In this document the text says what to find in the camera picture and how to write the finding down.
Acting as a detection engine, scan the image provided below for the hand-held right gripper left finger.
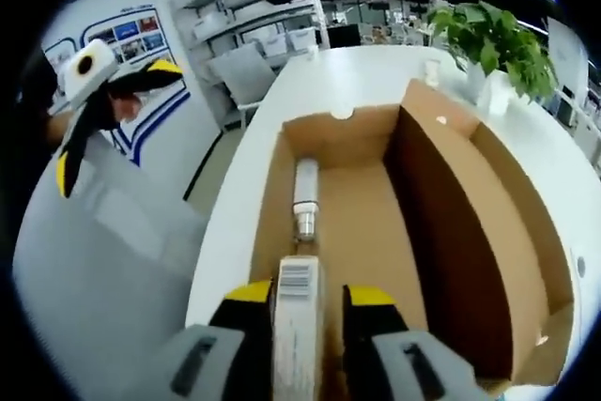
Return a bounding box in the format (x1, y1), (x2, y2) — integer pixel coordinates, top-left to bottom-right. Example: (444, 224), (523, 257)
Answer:
(140, 277), (278, 401)

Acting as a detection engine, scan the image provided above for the green potted plant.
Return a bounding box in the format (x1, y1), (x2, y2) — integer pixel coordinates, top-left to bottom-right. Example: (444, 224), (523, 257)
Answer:
(424, 0), (560, 114)

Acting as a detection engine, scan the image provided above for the white spray bottle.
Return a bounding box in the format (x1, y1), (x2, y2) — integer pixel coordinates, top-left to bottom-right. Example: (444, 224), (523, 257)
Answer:
(291, 158), (321, 245)

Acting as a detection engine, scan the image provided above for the person's left hand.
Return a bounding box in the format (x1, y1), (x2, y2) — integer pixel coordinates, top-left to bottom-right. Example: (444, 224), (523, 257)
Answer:
(106, 92), (145, 126)

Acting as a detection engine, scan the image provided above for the brown cardboard shoe box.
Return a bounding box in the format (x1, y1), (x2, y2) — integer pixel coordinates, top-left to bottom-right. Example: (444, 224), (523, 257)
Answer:
(247, 79), (577, 386)

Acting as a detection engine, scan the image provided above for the small white cup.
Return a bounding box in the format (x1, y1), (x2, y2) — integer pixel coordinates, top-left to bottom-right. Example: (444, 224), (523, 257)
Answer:
(422, 58), (442, 87)

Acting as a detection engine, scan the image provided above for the blue white wall poster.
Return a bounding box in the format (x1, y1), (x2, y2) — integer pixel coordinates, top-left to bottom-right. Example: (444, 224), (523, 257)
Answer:
(40, 0), (222, 168)

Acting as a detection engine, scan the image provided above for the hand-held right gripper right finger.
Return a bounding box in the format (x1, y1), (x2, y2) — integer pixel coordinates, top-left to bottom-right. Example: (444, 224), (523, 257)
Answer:
(341, 283), (492, 401)

